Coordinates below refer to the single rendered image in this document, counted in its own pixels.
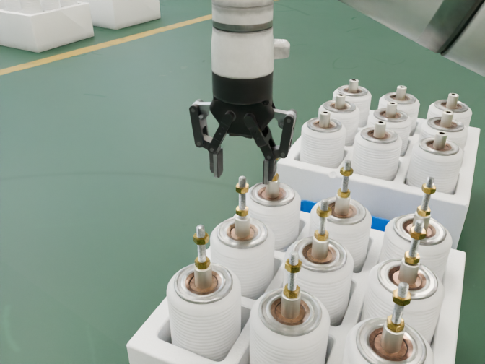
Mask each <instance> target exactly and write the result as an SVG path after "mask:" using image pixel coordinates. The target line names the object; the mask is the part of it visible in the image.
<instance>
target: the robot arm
mask: <svg viewBox="0 0 485 364"><path fill-rule="evenodd" d="M211 1H212V24H213V28H212V38H211V70H212V93H213V99H212V101H211V102H204V101H203V100H201V99H198V100H197V101H196V102H195V103H194V104H193V105H192V106H191V107H190V108H189V112H190V117H191V125H192V129H193V138H194V142H195V145H196V146H197V147H199V148H201V147H203V148H204V149H206V150H208V151H209V162H210V163H209V165H210V171H211V172H212V173H214V177H215V178H219V177H220V176H221V174H222V173H223V148H221V144H222V142H223V140H224V138H225V137H226V135H227V134H229V136H231V137H238V136H242V137H245V138H248V139H252V138H254V140H255V143H256V145H257V146H258V147H260V149H261V151H262V153H263V156H264V157H265V159H264V160H263V184H265V185H268V184H269V181H272V180H273V178H274V176H275V174H276V159H277V158H283V159H284V158H286V157H287V155H288V154H289V151H290V149H291V146H292V138H293V134H294V127H295V123H296V118H297V112H296V110H295V109H290V110H289V111H285V110H279V109H276V107H275V105H274V103H273V78H274V59H285V58H288V57H289V49H290V44H289V42H288V41H287V40H283V39H274V35H273V13H274V0H211ZM338 1H340V2H342V3H343V4H345V5H347V6H349V7H351V8H352V9H355V10H357V11H358V12H361V13H362V14H364V15H366V16H368V17H370V18H371V19H373V20H375V21H377V22H379V23H380V24H382V25H384V26H386V27H388V28H390V29H391V30H394V31H396V32H397V33H399V34H401V35H403V36H405V37H407V38H408V39H410V40H412V41H414V42H416V43H418V44H419V45H421V46H424V47H425V48H428V49H429V50H431V51H433V52H435V53H440V55H441V56H443V57H445V58H447V59H449V60H451V61H454V62H455V63H457V64H460V65H461V66H464V67H465V68H467V69H470V70H471V71H473V72H476V73H477V74H480V75H481V76H483V77H485V0H338ZM209 111H211V114H212V115H213V116H214V117H215V119H216V120H217V122H218V123H219V127H218V129H217V131H216V132H215V134H214V136H213V138H212V137H210V136H209V131H208V126H207V121H206V117H207V116H208V115H209ZM273 118H275V119H276V120H277V121H278V126H279V128H281V129H282V133H281V141H280V145H277V146H276V144H275V142H274V140H273V138H272V133H271V130H270V128H269V127H268V124H269V123H270V122H271V120H272V119H273Z"/></svg>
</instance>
